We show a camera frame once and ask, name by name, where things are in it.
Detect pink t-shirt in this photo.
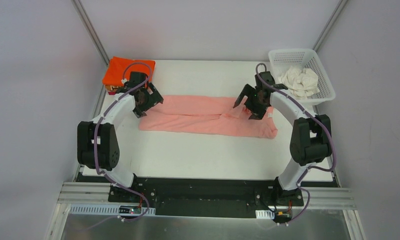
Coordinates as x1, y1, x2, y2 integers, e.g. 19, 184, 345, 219
139, 95, 278, 139

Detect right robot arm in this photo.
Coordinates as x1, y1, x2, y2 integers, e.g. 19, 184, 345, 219
234, 71, 333, 193

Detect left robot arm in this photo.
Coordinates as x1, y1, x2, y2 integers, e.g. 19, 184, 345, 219
77, 71, 164, 188

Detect orange folded t-shirt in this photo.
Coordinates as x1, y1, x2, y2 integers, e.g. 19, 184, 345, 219
102, 56, 156, 87

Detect white plastic basket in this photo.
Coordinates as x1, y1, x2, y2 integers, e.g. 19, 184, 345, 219
268, 48, 335, 106

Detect white crumpled t-shirt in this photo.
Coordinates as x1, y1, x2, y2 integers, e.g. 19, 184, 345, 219
278, 66, 320, 100

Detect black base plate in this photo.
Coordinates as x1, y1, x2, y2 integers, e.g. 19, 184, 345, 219
108, 177, 304, 219

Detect right white cable duct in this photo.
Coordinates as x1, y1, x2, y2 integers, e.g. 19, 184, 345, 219
255, 210, 275, 220

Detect white cable duct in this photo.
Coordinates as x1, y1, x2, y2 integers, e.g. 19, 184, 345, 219
255, 210, 275, 220
69, 204, 156, 217

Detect aluminium rail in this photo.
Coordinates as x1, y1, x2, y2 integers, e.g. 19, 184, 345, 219
57, 182, 357, 210

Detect left corner frame post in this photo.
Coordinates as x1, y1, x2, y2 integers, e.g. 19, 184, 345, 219
71, 0, 110, 66

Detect corner frame post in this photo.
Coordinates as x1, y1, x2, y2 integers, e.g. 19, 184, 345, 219
312, 0, 349, 52
71, 0, 110, 66

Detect left white cable duct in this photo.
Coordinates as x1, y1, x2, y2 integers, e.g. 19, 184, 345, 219
69, 204, 156, 217

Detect right corner frame post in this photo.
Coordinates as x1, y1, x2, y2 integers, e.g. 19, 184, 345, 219
312, 0, 349, 52

